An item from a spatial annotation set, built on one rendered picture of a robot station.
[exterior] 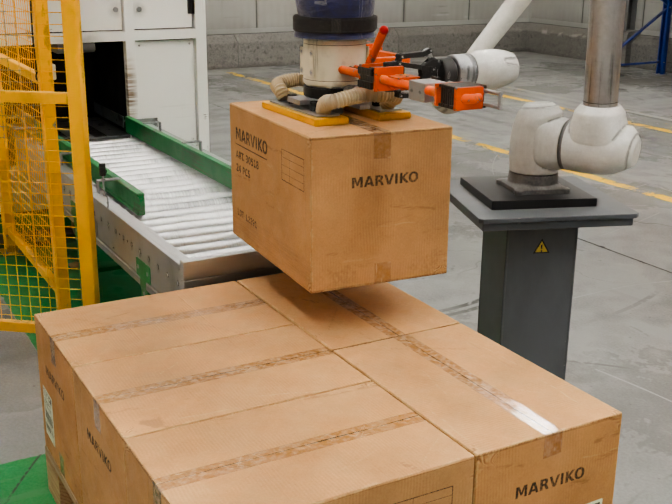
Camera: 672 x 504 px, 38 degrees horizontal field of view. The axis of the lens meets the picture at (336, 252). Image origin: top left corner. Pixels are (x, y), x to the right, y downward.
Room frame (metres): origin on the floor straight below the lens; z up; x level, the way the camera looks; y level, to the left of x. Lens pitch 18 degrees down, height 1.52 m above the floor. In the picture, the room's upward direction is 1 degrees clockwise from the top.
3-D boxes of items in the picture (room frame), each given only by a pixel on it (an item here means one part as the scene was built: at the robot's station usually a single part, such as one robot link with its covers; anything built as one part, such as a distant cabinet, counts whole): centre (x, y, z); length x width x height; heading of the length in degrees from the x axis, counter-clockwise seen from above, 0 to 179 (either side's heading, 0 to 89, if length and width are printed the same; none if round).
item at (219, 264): (2.93, 0.16, 0.58); 0.70 x 0.03 x 0.06; 119
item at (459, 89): (2.17, -0.27, 1.20); 0.08 x 0.07 x 0.05; 28
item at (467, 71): (2.59, -0.31, 1.20); 0.09 x 0.06 x 0.09; 29
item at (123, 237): (3.80, 1.01, 0.50); 2.31 x 0.05 x 0.19; 29
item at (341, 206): (2.69, 0.01, 0.87); 0.60 x 0.40 x 0.40; 25
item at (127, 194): (4.13, 1.13, 0.60); 1.60 x 0.10 x 0.09; 29
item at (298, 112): (2.65, 0.09, 1.09); 0.34 x 0.10 x 0.05; 28
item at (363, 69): (2.48, -0.11, 1.20); 0.10 x 0.08 x 0.06; 118
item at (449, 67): (2.55, -0.25, 1.20); 0.09 x 0.07 x 0.08; 119
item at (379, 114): (2.74, -0.08, 1.09); 0.34 x 0.10 x 0.05; 28
